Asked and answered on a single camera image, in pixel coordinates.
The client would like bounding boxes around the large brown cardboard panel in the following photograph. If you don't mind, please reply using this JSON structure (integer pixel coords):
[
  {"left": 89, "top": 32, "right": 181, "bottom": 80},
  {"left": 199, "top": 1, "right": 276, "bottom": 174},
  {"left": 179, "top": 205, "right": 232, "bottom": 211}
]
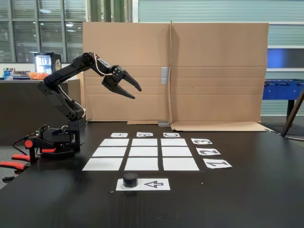
[
  {"left": 82, "top": 21, "right": 172, "bottom": 125},
  {"left": 170, "top": 20, "right": 273, "bottom": 133}
]

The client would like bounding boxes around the white paper grid square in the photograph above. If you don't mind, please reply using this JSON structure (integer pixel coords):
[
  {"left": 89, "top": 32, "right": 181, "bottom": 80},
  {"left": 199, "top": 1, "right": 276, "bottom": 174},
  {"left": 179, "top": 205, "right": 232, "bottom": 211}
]
[
  {"left": 161, "top": 138, "right": 188, "bottom": 146},
  {"left": 131, "top": 138, "right": 158, "bottom": 146},
  {"left": 99, "top": 138, "right": 130, "bottom": 146},
  {"left": 124, "top": 157, "right": 159, "bottom": 171},
  {"left": 82, "top": 157, "right": 124, "bottom": 171},
  {"left": 128, "top": 146, "right": 158, "bottom": 157},
  {"left": 92, "top": 147, "right": 127, "bottom": 157},
  {"left": 162, "top": 157, "right": 200, "bottom": 171},
  {"left": 161, "top": 146, "right": 192, "bottom": 157}
]

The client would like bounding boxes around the dark brown counter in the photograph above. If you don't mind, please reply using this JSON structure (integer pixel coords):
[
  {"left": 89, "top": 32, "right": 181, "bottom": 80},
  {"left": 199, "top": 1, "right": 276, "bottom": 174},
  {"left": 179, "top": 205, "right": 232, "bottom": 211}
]
[{"left": 0, "top": 79, "right": 69, "bottom": 146}]

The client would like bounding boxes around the black octagonal token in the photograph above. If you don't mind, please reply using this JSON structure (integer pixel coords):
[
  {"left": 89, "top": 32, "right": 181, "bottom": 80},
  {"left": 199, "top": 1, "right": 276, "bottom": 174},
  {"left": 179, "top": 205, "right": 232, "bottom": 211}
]
[{"left": 123, "top": 172, "right": 139, "bottom": 188}]

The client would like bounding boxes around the blue foosball table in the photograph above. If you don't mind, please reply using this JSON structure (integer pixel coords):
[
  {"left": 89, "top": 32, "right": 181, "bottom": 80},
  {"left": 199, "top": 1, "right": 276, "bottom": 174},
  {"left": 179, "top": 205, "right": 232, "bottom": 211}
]
[{"left": 262, "top": 79, "right": 304, "bottom": 122}]

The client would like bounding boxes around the black mini fridge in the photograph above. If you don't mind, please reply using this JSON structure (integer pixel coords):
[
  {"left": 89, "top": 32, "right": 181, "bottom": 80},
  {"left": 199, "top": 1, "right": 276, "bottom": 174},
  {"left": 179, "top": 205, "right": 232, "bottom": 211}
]
[{"left": 34, "top": 52, "right": 63, "bottom": 79}]

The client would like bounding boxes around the brown wooden easel leg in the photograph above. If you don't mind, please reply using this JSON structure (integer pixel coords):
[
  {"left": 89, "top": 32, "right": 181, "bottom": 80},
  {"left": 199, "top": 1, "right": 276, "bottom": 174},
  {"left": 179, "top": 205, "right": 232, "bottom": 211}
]
[{"left": 280, "top": 89, "right": 304, "bottom": 137}]

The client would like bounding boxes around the orange snack bowl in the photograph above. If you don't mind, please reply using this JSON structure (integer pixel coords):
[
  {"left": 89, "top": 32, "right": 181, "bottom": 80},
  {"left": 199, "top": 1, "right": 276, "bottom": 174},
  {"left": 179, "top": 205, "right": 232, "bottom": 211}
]
[{"left": 26, "top": 72, "right": 52, "bottom": 80}]

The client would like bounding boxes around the black orange bar clamp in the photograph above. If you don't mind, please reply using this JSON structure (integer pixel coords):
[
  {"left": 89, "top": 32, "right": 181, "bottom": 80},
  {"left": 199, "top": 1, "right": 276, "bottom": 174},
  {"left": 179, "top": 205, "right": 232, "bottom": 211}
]
[{"left": 0, "top": 136, "right": 57, "bottom": 172}]

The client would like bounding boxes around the black cable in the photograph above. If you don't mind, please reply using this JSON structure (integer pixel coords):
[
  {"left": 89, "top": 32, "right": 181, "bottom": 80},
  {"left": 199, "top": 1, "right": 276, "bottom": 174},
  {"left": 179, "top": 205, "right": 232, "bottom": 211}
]
[{"left": 12, "top": 135, "right": 32, "bottom": 154}]

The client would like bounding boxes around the paper sheet with arrow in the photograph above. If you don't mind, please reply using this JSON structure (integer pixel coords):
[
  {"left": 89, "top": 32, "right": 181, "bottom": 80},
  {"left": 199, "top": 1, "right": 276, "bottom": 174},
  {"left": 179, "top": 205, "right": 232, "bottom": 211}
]
[{"left": 115, "top": 178, "right": 171, "bottom": 191}]

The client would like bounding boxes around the paper sheet number 3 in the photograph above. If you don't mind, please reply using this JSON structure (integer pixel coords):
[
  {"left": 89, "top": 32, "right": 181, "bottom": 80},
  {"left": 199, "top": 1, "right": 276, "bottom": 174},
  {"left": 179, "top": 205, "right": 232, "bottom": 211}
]
[{"left": 190, "top": 138, "right": 213, "bottom": 145}]

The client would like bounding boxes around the paper sheet number 1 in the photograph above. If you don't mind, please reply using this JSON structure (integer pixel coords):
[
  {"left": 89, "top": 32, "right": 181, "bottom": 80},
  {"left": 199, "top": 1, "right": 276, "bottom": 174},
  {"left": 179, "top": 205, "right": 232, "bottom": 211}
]
[{"left": 203, "top": 159, "right": 233, "bottom": 170}]

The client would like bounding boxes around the paper sheet number 2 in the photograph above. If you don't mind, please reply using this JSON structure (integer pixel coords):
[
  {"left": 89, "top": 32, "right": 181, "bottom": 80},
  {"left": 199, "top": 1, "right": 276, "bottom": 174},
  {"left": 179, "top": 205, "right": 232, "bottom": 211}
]
[{"left": 196, "top": 147, "right": 221, "bottom": 156}]

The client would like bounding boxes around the blue white box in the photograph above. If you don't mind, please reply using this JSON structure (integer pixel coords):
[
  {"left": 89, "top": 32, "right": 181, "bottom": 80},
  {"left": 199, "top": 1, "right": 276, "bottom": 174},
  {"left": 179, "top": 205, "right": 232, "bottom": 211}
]
[{"left": 2, "top": 67, "right": 14, "bottom": 81}]

